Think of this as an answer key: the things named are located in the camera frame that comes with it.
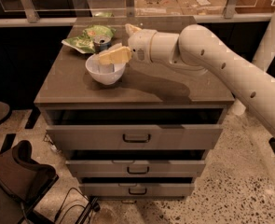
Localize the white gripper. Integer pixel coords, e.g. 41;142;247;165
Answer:
99;23;157;65

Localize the blue silver redbull can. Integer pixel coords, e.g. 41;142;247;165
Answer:
93;35;114;74

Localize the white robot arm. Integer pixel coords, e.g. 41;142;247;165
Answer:
98;24;275;138

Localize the white ceramic bowl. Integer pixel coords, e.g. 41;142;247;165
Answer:
85;55;126;85

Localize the green chip bag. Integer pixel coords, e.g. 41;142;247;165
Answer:
62;25;116;54

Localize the left cardboard box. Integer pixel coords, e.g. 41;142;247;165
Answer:
134;0;182;16

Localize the cardboard box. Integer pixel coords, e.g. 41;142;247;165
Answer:
134;0;182;16
177;0;227;15

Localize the right cardboard box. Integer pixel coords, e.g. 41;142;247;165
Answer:
177;0;227;15

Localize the grey drawer cabinet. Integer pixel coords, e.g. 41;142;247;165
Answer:
34;15;236;202

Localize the top grey drawer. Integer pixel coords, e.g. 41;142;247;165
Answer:
47;124;223;150

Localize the grey drawer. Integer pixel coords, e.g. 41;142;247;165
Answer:
47;124;223;150
66;161;205;177
79;183;195;199

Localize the middle grey drawer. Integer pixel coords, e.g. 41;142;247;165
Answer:
66;161;205;177

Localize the bottom grey drawer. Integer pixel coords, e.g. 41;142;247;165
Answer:
79;183;195;199

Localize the dark brown chair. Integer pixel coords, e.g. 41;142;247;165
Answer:
0;140;59;224

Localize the white counter ledge rail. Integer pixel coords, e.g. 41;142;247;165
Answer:
0;13;272;28

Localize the white pillar post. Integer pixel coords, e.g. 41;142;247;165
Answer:
230;0;275;117

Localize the black floor cable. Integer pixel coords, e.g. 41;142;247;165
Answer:
53;187;102;224

